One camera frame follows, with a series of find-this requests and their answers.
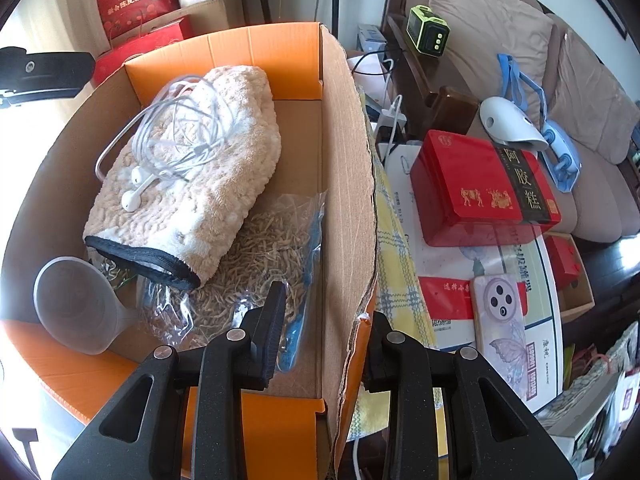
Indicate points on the white curved neck massager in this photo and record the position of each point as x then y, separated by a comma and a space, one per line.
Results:
508, 125

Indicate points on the white wired earphones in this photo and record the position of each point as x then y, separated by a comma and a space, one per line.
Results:
183, 129

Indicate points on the clear bag of dried herbs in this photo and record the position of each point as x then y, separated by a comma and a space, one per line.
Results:
280, 241

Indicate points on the right beige sofa cushion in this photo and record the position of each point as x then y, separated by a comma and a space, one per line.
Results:
590, 104

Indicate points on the yellow plaid tablecloth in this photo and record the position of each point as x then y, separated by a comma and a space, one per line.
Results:
399, 296

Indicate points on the brown sofa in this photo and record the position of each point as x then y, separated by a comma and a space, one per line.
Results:
601, 208

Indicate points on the red gift tin box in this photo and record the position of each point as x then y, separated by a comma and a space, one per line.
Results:
474, 192

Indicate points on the large brown cardboard box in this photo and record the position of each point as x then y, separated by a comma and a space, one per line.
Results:
204, 17

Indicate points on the orange cardboard box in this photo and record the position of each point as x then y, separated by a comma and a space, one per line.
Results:
325, 149

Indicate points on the peach fluffy oven mitt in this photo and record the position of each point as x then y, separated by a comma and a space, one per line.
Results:
197, 221

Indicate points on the white printed flat box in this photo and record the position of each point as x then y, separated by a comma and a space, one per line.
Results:
446, 274

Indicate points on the white blue appliance box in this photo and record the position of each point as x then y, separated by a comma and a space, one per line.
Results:
370, 39

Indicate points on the white phone with butterfly case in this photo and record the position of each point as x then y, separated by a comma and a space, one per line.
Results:
500, 329

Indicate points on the green black portable radio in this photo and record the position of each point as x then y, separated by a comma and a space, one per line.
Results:
427, 31

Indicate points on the small red box in carton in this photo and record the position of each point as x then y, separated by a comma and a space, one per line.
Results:
564, 260

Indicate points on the red Ferrero gift bag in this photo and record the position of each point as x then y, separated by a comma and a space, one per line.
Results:
110, 61

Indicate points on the beige sofa cushion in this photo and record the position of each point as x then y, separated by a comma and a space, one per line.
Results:
590, 104
481, 30

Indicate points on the white plastic funnel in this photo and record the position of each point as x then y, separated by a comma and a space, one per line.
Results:
78, 307

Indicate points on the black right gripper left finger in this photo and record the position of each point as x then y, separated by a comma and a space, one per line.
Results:
264, 328

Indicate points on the left beige sofa cushion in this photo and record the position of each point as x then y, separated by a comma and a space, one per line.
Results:
481, 30

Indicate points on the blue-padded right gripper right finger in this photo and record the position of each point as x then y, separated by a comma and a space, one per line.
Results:
394, 359

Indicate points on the blue plastic massager frame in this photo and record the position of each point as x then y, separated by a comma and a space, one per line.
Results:
566, 170

